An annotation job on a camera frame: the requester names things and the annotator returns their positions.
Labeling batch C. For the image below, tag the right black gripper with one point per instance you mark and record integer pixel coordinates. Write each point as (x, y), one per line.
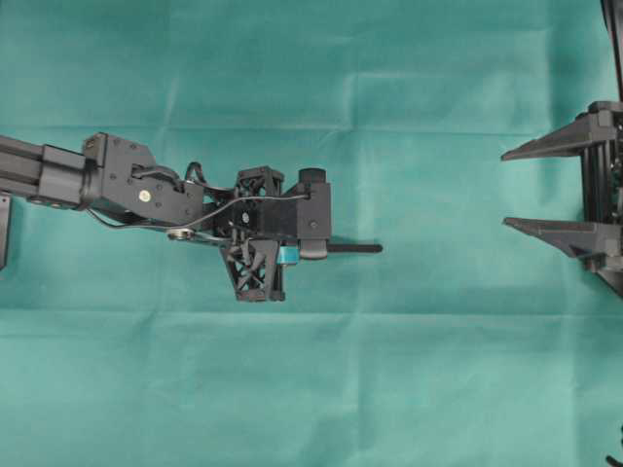
(600, 238)

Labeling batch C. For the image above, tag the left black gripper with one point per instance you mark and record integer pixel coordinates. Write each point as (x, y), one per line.
(254, 260)

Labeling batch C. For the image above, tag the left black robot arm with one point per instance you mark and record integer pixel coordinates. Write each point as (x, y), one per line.
(119, 183)

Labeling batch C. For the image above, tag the green surgical drape cloth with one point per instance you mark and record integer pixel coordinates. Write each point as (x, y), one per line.
(463, 343)

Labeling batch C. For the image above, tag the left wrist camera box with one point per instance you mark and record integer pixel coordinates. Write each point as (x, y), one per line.
(313, 213)

